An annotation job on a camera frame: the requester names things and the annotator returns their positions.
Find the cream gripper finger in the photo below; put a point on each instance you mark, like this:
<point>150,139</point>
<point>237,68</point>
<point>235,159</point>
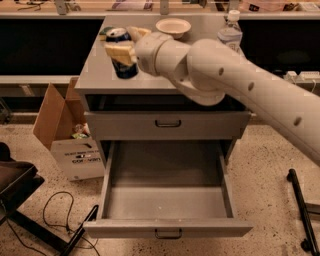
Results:
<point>124,54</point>
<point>138,32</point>

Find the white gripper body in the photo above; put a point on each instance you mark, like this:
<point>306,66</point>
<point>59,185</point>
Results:
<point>145,50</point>

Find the blue pepsi can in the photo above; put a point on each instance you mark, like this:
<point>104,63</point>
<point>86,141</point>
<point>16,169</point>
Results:
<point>119,37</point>

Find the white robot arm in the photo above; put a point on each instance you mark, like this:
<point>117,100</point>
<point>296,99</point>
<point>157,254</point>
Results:
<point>207,70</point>

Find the grey drawer cabinet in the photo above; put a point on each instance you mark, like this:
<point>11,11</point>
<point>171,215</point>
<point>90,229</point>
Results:
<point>101,90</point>

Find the closed grey upper drawer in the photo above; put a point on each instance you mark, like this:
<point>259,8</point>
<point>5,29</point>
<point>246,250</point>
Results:
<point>167,125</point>

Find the open grey bottom drawer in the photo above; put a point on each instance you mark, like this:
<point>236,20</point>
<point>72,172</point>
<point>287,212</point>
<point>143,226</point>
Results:
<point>166,190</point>

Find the green yellow sponge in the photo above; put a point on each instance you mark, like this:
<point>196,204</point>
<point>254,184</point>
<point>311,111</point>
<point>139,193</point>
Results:
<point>103,33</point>

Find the white bowl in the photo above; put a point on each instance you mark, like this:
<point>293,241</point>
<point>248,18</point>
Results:
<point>173,26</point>

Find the clear plastic water bottle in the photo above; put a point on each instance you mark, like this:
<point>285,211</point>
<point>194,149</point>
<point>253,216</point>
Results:
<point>230,33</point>

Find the snack bags in box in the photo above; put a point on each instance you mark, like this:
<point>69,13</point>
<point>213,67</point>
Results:
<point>81,131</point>

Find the cardboard box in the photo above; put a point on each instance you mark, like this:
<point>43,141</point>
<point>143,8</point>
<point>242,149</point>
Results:
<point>79,159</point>

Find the white power strip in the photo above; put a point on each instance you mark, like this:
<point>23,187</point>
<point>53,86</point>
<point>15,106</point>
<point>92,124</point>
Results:
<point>303,77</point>

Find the black chair base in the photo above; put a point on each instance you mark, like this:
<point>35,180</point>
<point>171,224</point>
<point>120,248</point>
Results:
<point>18,181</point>

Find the black stand leg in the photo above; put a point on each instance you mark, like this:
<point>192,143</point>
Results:
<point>309,244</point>

